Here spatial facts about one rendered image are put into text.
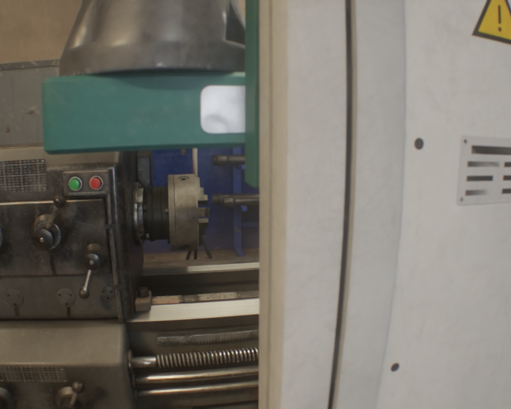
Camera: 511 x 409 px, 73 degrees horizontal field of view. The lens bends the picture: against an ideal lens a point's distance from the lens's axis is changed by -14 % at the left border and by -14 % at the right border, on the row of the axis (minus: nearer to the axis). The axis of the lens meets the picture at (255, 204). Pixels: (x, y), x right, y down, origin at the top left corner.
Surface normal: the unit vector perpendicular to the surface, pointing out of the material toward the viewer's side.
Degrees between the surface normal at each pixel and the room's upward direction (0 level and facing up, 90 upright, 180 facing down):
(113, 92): 90
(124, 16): 70
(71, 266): 90
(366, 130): 90
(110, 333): 32
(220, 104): 90
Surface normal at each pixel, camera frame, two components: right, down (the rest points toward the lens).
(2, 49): 0.20, 0.19
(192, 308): 0.12, -0.69
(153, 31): 0.15, -0.15
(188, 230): 0.19, 0.44
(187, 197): 0.17, -0.37
